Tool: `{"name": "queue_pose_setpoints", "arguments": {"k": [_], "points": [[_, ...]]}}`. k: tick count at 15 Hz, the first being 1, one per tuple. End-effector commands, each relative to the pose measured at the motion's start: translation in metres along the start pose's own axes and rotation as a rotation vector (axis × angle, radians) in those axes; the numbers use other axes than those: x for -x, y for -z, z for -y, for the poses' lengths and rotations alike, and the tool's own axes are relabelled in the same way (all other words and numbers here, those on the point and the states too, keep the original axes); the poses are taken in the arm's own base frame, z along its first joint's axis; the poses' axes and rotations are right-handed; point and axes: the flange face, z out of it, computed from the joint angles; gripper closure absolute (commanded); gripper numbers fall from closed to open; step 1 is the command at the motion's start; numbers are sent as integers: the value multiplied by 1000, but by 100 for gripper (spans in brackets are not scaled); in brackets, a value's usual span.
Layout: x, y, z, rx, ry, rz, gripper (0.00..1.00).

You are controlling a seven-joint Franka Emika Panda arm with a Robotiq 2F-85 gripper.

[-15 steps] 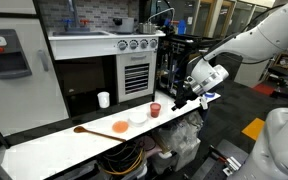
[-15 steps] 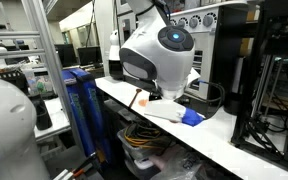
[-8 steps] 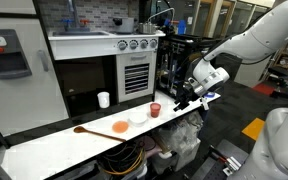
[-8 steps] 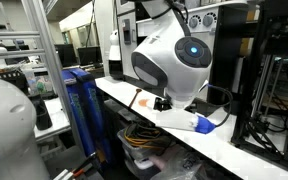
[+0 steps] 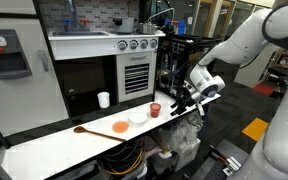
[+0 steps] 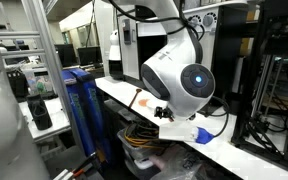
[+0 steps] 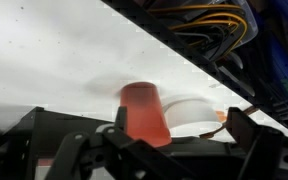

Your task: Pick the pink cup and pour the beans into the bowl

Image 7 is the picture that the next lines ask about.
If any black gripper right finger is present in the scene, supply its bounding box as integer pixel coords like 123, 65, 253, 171
225, 106, 284, 180

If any pink plastic cup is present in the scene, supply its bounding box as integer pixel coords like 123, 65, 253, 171
119, 81, 173, 148

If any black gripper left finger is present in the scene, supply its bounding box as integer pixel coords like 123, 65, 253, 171
43, 106, 198, 180

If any yellow cable bundle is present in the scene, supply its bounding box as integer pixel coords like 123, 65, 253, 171
147, 3, 249, 62

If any wooden spoon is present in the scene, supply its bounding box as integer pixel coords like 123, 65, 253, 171
199, 105, 260, 140

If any white bowl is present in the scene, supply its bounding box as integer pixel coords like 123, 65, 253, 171
162, 97, 224, 138

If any blue box with green print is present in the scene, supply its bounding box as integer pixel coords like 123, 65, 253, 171
267, 0, 288, 113

